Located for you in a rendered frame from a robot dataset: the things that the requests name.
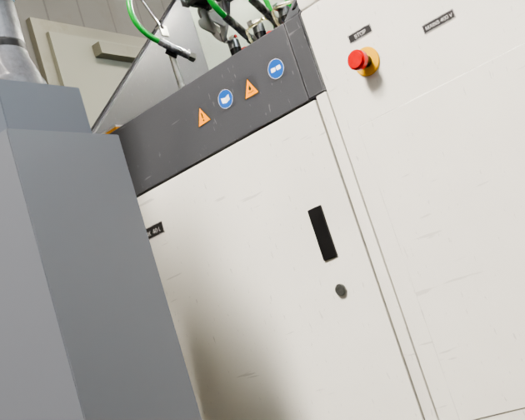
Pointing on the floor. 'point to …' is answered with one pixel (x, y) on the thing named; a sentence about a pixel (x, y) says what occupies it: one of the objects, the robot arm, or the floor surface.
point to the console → (451, 182)
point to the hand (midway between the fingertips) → (223, 37)
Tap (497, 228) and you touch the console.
